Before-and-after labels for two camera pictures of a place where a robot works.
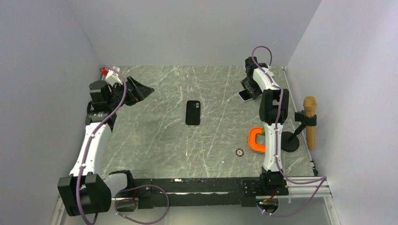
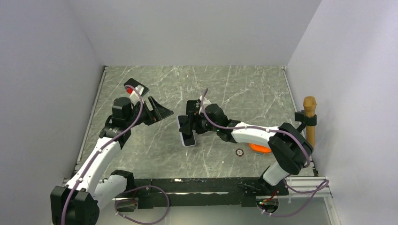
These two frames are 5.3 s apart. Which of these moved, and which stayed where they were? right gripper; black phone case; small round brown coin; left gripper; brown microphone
Moved: left gripper; right gripper
Stayed: brown microphone; black phone case; small round brown coin
